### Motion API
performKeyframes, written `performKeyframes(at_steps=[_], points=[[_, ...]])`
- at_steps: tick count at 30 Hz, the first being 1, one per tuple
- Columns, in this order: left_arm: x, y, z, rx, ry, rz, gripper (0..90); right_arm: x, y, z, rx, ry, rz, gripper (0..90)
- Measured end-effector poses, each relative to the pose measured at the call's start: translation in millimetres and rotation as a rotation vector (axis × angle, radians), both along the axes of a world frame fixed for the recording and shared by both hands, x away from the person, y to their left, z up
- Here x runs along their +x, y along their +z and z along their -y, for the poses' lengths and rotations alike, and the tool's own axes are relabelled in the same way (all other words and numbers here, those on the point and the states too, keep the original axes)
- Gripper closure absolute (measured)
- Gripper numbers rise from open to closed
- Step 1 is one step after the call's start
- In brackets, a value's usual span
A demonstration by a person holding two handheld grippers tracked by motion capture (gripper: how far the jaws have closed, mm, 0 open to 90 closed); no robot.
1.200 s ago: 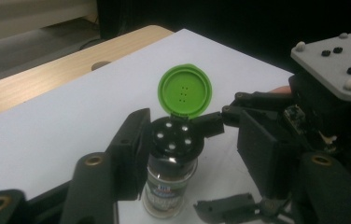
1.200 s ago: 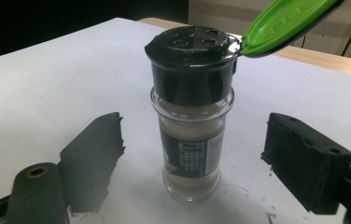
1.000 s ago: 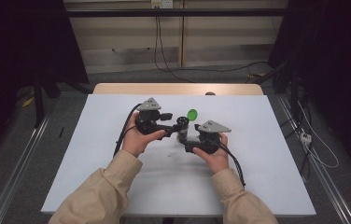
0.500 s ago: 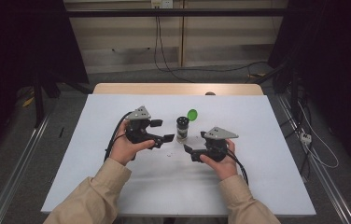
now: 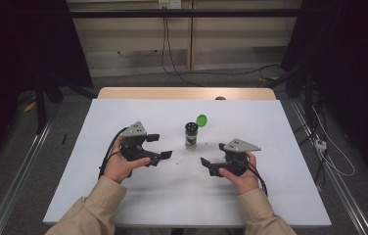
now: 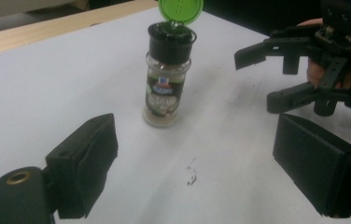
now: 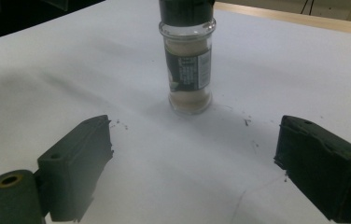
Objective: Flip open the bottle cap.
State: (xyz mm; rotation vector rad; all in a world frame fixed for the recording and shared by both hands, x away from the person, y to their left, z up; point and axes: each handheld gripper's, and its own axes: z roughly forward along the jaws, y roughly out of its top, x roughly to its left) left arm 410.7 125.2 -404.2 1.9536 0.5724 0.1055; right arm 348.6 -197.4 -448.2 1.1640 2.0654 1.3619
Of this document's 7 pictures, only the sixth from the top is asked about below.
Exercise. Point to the spice bottle with green lid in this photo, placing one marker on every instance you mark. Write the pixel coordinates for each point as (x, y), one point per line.
(164, 93)

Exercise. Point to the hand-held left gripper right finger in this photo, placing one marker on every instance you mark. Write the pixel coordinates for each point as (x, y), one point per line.
(316, 165)

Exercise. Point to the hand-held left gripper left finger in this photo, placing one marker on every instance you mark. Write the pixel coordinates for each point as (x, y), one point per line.
(80, 165)

